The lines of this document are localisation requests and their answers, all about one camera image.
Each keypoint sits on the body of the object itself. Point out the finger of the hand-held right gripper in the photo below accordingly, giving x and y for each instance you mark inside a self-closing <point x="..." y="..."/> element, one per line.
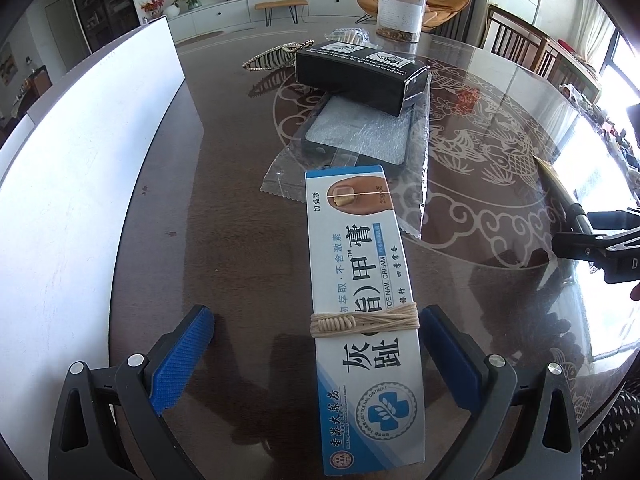
<point x="615" y="220"/>
<point x="580" y="246"/>

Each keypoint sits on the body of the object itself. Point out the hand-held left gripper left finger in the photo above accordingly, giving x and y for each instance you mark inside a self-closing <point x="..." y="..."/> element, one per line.
<point x="182" y="360"/>

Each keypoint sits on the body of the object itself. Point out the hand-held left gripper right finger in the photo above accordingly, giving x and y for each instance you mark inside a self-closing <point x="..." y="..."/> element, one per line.
<point x="450" y="355"/>

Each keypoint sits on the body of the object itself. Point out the silver and gold cream tube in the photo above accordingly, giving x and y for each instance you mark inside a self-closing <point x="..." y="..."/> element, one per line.
<point x="557" y="185"/>

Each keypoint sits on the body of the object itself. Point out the blue and white ointment box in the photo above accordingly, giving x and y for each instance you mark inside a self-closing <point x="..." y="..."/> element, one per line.
<point x="360" y="270"/>

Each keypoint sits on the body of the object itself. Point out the white storage box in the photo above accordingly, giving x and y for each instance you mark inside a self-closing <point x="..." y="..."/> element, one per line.
<point x="90" y="185"/>

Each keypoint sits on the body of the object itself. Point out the phone case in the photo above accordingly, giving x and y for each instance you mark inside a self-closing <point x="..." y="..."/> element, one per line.
<point x="360" y="130"/>

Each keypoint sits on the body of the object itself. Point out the black cardboard box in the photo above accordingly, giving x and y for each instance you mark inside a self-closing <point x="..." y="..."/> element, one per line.
<point x="350" y="82"/>

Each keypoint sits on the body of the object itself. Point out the pile of assorted clutter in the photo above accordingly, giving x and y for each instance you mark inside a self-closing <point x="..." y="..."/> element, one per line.
<point x="607" y="120"/>

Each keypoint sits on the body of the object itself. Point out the dark dotted cloth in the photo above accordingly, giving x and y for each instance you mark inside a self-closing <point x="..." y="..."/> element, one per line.
<point x="615" y="440"/>

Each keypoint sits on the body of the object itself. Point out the dark wooden chair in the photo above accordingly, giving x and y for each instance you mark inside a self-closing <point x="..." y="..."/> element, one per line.
<point x="520" y="35"/>

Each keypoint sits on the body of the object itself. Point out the grey curtain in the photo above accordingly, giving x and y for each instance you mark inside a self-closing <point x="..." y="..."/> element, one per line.
<point x="465" y="0"/>

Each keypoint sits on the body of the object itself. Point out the orange lounge chair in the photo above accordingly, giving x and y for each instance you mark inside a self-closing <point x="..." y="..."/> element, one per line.
<point x="445" y="2"/>

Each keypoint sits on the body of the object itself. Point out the clear jar with black lid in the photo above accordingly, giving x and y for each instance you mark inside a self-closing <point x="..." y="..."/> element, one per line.
<point x="402" y="10"/>

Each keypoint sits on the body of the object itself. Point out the striped rhinestone hair clip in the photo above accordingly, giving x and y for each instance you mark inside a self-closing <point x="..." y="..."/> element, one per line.
<point x="270" y="59"/>

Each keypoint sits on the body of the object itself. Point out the bag of cotton swabs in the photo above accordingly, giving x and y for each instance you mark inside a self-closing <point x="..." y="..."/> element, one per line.
<point x="347" y="35"/>

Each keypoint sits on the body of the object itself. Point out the white television cabinet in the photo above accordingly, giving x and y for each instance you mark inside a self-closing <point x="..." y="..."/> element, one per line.
<point x="220" y="15"/>

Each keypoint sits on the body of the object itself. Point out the round white vase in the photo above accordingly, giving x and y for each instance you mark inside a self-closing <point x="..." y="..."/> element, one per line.
<point x="172" y="11"/>

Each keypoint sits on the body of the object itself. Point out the red flowers in vase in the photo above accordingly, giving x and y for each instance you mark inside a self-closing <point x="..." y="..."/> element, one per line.
<point x="154" y="4"/>

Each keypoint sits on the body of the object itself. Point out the dark glass display cabinet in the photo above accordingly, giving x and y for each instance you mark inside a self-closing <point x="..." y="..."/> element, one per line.
<point x="100" y="5"/>

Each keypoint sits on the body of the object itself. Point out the wooden bench with metal legs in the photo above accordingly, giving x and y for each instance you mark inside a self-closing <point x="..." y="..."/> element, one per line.
<point x="280" y="4"/>

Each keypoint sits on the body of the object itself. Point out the framed wall painting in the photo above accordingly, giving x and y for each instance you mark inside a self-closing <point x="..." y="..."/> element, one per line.
<point x="7" y="65"/>

